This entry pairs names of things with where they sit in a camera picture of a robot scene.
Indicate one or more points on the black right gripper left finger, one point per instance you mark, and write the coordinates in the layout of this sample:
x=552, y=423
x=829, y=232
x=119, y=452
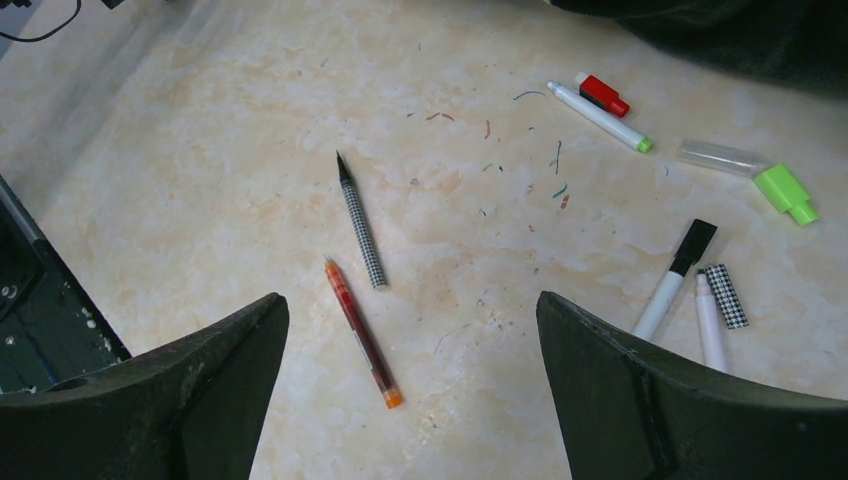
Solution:
x=191, y=409

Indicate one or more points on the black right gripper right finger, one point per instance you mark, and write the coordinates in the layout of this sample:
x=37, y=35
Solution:
x=629, y=409

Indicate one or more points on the white marker with red tip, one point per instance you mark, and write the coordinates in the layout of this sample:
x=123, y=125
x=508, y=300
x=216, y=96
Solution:
x=709, y=326

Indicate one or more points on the grey checkered pen cap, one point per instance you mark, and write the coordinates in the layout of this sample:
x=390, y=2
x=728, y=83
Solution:
x=725, y=293

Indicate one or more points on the white marker with black cap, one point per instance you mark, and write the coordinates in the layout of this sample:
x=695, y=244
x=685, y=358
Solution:
x=691, y=249

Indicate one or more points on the grey checkered pen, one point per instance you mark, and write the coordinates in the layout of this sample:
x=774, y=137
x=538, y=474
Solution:
x=361, y=227

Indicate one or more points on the red orange pen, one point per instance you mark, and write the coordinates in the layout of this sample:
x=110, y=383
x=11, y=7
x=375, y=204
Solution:
x=374, y=357

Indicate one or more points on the white pen with green tip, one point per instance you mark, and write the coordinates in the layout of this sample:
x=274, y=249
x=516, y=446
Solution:
x=610, y=124

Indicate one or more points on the white pen with red cap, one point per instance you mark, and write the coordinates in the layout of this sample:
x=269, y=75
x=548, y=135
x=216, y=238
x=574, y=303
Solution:
x=601, y=95

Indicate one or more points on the clear highlighter with green cap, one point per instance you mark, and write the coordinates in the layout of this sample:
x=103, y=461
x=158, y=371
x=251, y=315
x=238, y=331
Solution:
x=775, y=181

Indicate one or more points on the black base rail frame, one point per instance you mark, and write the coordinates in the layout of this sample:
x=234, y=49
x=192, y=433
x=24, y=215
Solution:
x=51, y=330

